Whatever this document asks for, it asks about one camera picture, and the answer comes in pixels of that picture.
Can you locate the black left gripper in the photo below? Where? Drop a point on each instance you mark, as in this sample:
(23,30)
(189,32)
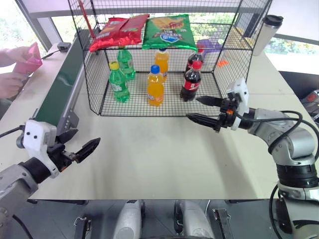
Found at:
(59,155)

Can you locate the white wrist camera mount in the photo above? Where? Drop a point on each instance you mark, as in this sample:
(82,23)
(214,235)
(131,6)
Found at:
(240,92)
(37,134)

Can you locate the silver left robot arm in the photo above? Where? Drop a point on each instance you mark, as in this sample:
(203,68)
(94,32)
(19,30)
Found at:
(17,179)

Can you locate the red chips bag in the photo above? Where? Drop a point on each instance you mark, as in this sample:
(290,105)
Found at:
(133,28)
(109,35)

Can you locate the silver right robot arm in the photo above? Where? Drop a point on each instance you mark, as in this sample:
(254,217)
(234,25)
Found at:
(291,144)

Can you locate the black table clamp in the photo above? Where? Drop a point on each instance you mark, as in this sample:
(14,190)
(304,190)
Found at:
(82,229)
(223,222)

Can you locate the purple object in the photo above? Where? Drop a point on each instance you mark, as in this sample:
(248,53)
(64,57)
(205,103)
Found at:
(208,46)

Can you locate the black equipment beside table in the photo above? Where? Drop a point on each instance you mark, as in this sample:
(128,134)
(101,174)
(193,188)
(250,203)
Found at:
(299,87)

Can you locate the grey rounded robot leg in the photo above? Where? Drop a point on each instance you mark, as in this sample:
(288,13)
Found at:
(193,221)
(128,221)

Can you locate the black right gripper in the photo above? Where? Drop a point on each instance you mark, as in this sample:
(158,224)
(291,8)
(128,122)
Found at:
(228,112)

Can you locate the white tumbler black lid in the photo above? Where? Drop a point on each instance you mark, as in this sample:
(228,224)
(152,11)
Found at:
(268,35)

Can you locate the cola bottle red cap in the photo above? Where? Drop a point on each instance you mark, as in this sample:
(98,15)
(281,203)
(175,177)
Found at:
(195,57)
(190,83)

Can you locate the small orange object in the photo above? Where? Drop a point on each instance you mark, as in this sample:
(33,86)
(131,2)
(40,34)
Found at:
(222,63)

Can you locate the red pole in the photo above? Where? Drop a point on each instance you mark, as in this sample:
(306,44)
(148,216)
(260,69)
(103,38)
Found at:
(86,20)

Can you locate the green conveyor belt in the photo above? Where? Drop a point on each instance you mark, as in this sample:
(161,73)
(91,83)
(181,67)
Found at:
(59,82)

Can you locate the orange soda bottle blue cap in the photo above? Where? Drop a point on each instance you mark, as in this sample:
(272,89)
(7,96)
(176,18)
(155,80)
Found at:
(161,61)
(155,89)

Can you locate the green soda bottle yellow cap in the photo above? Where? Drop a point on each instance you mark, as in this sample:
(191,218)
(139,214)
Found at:
(119,85)

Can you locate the black power adapter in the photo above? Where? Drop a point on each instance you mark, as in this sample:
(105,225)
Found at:
(64,47)

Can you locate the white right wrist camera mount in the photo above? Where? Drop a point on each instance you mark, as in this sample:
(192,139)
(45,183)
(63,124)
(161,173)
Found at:
(240,92)

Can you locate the green chips bag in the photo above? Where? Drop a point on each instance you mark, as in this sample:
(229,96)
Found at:
(168,32)

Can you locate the person's bare hand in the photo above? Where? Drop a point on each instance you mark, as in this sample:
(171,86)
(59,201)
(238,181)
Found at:
(20,54)
(10,84)

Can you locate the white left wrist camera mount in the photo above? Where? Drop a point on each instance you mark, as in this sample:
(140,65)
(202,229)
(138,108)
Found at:
(37,134)

